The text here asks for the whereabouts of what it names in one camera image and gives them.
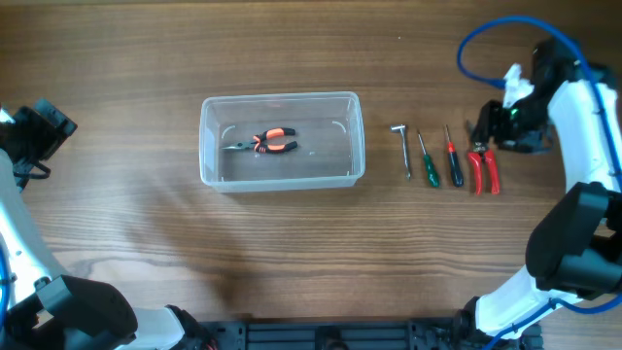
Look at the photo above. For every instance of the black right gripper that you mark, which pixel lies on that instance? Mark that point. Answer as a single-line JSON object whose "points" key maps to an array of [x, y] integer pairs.
{"points": [[488, 125]]}

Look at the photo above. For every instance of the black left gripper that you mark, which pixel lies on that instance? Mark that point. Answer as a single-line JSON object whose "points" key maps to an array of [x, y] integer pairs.
{"points": [[51, 137]]}

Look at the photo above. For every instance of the red handled snips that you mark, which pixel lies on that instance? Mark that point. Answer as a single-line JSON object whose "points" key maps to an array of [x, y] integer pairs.
{"points": [[482, 155]]}

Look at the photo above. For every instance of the black red handled screwdriver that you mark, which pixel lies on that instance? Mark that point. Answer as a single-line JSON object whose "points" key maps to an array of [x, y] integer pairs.
{"points": [[456, 172]]}

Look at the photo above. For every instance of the clear plastic container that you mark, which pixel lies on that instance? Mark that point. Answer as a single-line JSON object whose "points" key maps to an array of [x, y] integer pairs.
{"points": [[329, 133]]}

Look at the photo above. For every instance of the orange black long-nose pliers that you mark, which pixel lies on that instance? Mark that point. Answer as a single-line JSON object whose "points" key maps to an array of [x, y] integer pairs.
{"points": [[260, 143]]}

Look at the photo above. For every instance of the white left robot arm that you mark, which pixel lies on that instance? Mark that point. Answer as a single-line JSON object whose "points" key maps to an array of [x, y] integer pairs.
{"points": [[42, 305]]}

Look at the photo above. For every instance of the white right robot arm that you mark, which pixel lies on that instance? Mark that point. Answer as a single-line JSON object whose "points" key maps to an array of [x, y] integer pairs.
{"points": [[573, 256]]}

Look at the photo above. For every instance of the silver L-shaped socket wrench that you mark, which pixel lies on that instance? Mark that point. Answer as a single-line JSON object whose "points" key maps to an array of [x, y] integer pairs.
{"points": [[401, 129]]}

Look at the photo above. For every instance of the green handled screwdriver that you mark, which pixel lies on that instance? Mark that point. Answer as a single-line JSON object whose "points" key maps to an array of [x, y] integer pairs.
{"points": [[429, 165]]}

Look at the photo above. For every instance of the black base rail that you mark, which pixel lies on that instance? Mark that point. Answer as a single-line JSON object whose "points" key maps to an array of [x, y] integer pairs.
{"points": [[413, 334]]}

